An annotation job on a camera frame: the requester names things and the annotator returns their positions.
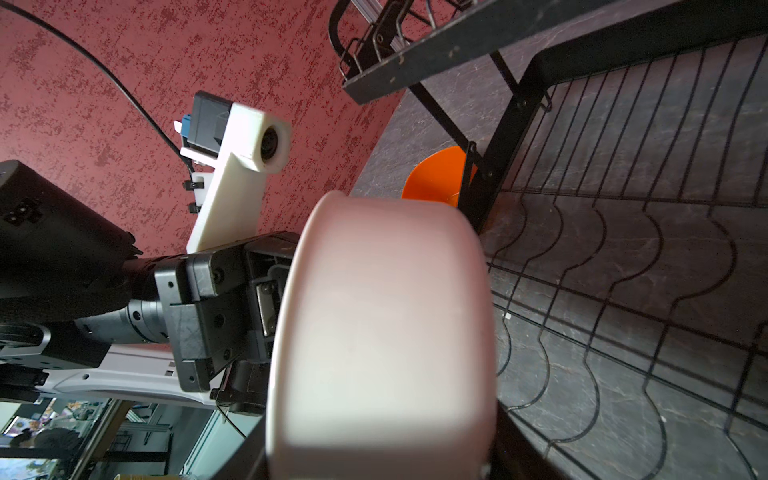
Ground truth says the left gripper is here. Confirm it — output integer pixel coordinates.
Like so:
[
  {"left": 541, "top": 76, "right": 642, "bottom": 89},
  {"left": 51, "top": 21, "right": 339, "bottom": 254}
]
[{"left": 154, "top": 232, "right": 299, "bottom": 416}]

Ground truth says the white bowl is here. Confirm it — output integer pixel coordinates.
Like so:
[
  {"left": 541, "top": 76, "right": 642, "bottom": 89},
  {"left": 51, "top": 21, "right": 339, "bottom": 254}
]
[{"left": 266, "top": 191, "right": 496, "bottom": 479}]

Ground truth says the orange bowl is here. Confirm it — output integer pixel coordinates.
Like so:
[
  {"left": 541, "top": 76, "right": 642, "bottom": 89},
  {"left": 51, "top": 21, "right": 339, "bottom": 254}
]
[{"left": 401, "top": 146, "right": 466, "bottom": 208}]

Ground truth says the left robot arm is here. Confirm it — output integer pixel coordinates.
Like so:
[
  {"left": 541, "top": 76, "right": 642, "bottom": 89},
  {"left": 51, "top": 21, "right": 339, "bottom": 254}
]
[{"left": 1, "top": 160, "right": 298, "bottom": 415}]

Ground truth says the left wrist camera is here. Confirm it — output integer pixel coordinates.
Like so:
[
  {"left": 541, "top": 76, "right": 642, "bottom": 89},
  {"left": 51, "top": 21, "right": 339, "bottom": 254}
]
[{"left": 174, "top": 91, "right": 292, "bottom": 254}]

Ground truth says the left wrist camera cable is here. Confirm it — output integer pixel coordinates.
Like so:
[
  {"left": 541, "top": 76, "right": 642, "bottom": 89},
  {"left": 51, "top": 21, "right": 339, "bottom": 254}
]
[{"left": 0, "top": 0, "right": 196, "bottom": 175}]

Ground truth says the black wire dish rack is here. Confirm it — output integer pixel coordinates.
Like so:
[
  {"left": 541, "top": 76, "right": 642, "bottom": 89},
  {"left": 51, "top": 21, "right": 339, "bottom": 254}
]
[{"left": 328, "top": 1, "right": 767, "bottom": 479}]

